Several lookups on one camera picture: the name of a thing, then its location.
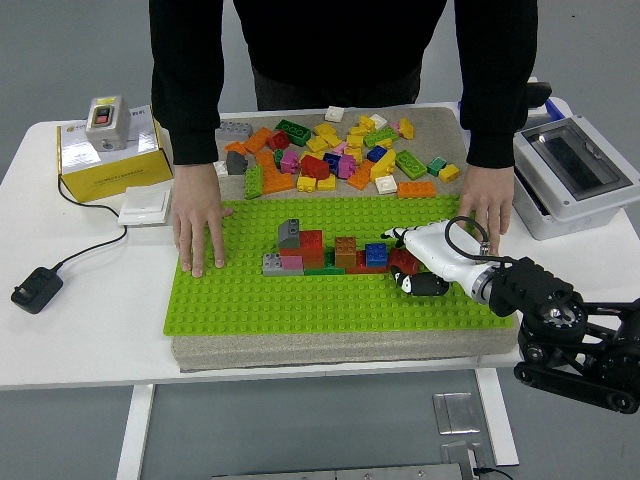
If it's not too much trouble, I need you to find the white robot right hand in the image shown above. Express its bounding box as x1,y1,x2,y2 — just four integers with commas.
379,222,494,301

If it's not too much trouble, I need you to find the person's left hand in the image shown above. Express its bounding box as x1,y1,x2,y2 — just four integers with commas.
457,164,516,256

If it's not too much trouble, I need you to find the person's right hand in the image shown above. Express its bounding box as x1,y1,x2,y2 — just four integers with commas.
172,162,235,279

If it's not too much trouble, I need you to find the green studded baseplate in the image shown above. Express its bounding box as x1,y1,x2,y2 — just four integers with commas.
162,194,515,337

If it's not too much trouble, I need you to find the dark grey sloped brick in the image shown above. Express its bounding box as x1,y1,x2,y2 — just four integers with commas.
225,150,249,176

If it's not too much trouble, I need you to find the lime green long brick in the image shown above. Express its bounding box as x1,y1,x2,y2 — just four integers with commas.
363,127,400,149
394,149,428,181
243,165,265,201

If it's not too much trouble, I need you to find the orange long brick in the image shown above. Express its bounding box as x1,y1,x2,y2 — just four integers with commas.
396,180,437,200

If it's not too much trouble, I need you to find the red long brick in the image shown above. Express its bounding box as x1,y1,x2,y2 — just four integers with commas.
344,249,390,275

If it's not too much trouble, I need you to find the large orange brick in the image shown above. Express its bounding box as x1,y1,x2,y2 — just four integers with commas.
254,149,296,195

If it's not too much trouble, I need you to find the light grey long brick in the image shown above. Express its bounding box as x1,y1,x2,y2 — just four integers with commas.
214,121,254,142
262,252,305,278

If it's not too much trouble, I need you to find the orange toy brick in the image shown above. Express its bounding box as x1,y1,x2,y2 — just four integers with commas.
243,127,273,155
346,159,376,192

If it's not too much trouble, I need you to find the brown toy brick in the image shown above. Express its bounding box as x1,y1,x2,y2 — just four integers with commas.
333,236,358,269

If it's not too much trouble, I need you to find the yellow sloped brick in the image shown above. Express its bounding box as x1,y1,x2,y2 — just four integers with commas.
369,148,397,183

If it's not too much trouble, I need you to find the dark green long brick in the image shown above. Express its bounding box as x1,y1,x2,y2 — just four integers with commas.
303,252,347,277
274,118,312,147

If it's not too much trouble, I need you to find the red-orange long brick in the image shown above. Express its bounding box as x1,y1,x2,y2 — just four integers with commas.
278,244,326,270

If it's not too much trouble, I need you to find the grey distribution box clear lid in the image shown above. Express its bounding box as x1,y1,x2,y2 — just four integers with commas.
512,114,640,242

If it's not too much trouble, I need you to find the yellow cardboard box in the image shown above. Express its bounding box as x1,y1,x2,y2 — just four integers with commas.
55,104,175,204

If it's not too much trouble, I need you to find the black charger plug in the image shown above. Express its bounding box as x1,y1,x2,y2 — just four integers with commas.
528,81,553,109

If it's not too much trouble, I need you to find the grey-brown foam mat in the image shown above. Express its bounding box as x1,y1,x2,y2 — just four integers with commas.
170,106,519,374

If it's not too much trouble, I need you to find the metal floor plate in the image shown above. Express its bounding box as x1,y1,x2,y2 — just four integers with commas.
432,392,482,435
439,442,485,469

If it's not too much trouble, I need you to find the white table leg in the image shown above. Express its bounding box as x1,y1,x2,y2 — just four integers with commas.
115,384,156,480
473,367,521,467

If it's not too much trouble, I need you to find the black power adapter plug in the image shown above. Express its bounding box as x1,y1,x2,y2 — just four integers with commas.
10,266,65,315

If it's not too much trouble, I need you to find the person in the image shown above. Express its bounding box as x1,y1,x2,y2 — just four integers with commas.
148,0,540,279

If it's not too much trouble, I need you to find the white wall switch panel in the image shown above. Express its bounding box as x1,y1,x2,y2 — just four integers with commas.
117,186,174,229

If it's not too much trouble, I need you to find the black power cord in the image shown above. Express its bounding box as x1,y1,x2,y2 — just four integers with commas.
52,174,129,274

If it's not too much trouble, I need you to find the grey push-button switch box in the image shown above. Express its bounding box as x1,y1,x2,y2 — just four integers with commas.
84,95,131,153

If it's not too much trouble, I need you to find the thin black cable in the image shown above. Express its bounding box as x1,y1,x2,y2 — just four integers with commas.
472,465,516,480

